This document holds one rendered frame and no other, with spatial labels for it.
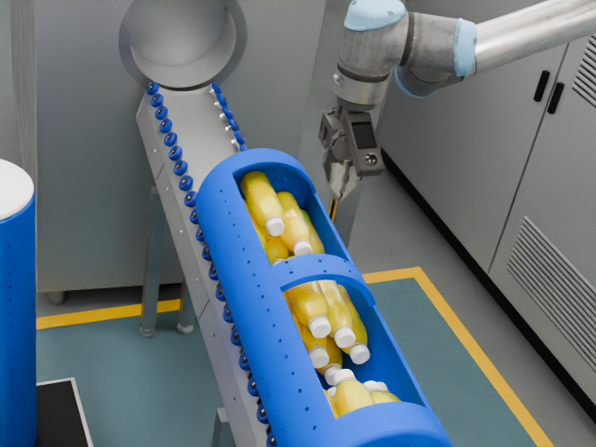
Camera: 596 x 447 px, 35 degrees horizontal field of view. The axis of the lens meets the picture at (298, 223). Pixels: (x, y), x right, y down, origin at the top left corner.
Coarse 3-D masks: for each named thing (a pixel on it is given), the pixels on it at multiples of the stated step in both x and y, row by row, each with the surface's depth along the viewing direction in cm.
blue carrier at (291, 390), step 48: (240, 192) 222; (240, 240) 195; (336, 240) 209; (240, 288) 189; (288, 288) 181; (240, 336) 187; (288, 336) 171; (384, 336) 187; (288, 384) 165; (288, 432) 161; (336, 432) 153; (384, 432) 151; (432, 432) 154
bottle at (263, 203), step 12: (252, 180) 216; (264, 180) 216; (252, 192) 212; (264, 192) 211; (252, 204) 211; (264, 204) 208; (276, 204) 208; (264, 216) 207; (276, 216) 206; (264, 228) 209
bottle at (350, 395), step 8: (336, 384) 169; (344, 384) 166; (352, 384) 166; (360, 384) 166; (336, 392) 167; (344, 392) 165; (352, 392) 164; (360, 392) 164; (368, 392) 165; (336, 400) 165; (344, 400) 164; (352, 400) 163; (360, 400) 162; (368, 400) 163; (336, 408) 165; (344, 408) 163; (352, 408) 162
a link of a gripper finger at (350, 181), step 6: (348, 162) 167; (348, 168) 167; (354, 168) 167; (348, 174) 168; (354, 174) 168; (348, 180) 168; (354, 180) 168; (342, 186) 170; (348, 186) 169; (354, 186) 169; (342, 192) 170; (348, 192) 170; (342, 198) 170
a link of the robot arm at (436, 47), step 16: (416, 16) 152; (432, 16) 153; (416, 32) 150; (432, 32) 150; (448, 32) 151; (464, 32) 151; (416, 48) 151; (432, 48) 151; (448, 48) 151; (464, 48) 151; (400, 64) 154; (416, 64) 153; (432, 64) 153; (448, 64) 152; (464, 64) 152; (432, 80) 160
